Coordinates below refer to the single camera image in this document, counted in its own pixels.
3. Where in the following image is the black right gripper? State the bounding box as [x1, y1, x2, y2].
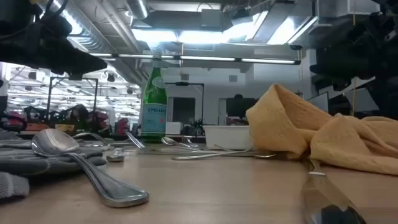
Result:
[310, 14, 398, 92]

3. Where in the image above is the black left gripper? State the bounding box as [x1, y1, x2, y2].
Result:
[0, 18, 108, 76]

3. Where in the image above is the large silver spoon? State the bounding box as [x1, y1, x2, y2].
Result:
[30, 128, 150, 208]

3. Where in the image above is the silver fork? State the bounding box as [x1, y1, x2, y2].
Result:
[126, 131, 203, 153]
[182, 136, 200, 148]

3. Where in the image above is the white board panel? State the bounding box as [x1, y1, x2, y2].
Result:
[343, 88, 381, 113]
[307, 91, 330, 113]

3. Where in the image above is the red pink bag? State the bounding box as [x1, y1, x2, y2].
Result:
[116, 117, 130, 136]
[88, 110, 110, 131]

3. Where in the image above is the yellow box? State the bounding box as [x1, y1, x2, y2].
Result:
[55, 123, 76, 133]

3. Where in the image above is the orange box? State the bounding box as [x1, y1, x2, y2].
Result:
[26, 123, 50, 132]

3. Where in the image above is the green glass water bottle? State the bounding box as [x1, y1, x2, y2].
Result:
[140, 55, 169, 144]

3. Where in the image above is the yellow cloth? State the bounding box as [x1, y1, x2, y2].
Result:
[245, 83, 398, 177]

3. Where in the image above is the grey checked cloth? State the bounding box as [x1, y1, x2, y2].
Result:
[0, 129, 108, 200]

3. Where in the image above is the black monitor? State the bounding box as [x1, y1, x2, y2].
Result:
[226, 97, 259, 119]

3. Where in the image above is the bright ceiling light panel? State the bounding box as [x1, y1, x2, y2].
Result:
[131, 28, 225, 45]

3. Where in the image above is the white box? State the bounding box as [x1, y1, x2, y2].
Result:
[165, 121, 183, 135]

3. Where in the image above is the silver table knife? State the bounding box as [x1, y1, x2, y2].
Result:
[300, 158, 369, 224]

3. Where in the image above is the long ceiling light bar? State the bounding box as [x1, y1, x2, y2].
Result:
[89, 52, 302, 65]

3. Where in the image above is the white cutlery tray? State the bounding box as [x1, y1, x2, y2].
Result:
[203, 124, 253, 151]

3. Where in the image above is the black metal frame rig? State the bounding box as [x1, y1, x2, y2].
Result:
[46, 75, 99, 125]

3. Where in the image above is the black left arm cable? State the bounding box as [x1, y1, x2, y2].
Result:
[35, 0, 70, 25]

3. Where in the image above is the silver round air duct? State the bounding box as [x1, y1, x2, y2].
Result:
[124, 0, 150, 20]

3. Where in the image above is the silver cutlery handle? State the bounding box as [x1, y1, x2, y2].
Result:
[171, 149, 277, 161]

